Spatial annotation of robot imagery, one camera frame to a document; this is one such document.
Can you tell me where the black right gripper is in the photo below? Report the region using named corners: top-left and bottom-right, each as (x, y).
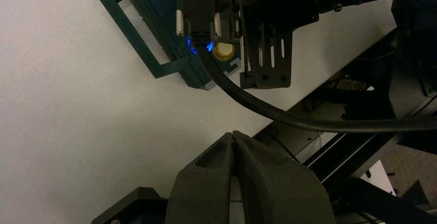
top-left (238, 0), bottom-right (322, 90)

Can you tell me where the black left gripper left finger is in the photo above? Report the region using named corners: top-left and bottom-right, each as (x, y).
top-left (165, 132), bottom-right (235, 224)

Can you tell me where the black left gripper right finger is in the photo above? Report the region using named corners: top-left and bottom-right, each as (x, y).
top-left (232, 130), bottom-right (337, 224)

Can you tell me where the glowing blue push button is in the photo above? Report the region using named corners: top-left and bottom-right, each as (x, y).
top-left (186, 36), bottom-right (215, 56)

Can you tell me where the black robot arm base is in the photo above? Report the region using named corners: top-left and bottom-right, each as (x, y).
top-left (389, 0), bottom-right (437, 98)

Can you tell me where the yellow push button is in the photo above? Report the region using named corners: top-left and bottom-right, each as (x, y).
top-left (211, 41), bottom-right (237, 62)

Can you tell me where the dark teal button box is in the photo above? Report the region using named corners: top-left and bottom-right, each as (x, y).
top-left (96, 0), bottom-right (242, 91)

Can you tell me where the black angular block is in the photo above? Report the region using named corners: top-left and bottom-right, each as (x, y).
top-left (91, 187), bottom-right (169, 224)

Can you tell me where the black metal table frame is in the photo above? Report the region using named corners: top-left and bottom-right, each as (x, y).
top-left (254, 28), bottom-right (437, 224)

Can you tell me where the thick black camera cable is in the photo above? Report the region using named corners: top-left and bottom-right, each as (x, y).
top-left (177, 0), bottom-right (437, 134)

